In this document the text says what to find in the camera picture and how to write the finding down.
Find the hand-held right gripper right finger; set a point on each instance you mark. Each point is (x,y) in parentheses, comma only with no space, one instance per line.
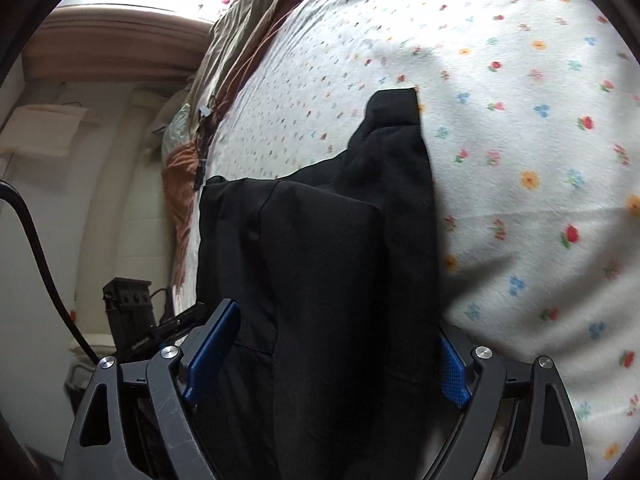
(452,370)

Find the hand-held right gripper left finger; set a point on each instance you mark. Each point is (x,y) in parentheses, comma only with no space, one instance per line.
(210,355)

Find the black garment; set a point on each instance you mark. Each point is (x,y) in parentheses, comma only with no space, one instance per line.
(325,260)

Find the black equipment stand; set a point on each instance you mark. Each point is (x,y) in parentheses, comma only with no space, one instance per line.
(127,310)

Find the pale green plastic bag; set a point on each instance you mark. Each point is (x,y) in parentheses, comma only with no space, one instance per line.
(175,127)

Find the floral white bed sheet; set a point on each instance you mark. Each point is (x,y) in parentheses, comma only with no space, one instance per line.
(500,135)

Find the white towel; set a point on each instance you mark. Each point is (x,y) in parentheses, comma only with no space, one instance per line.
(45,130)

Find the beige brown-lined duvet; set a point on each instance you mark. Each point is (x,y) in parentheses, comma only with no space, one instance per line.
(230,60)

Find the brown window sill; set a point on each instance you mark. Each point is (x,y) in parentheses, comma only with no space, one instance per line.
(115,40)

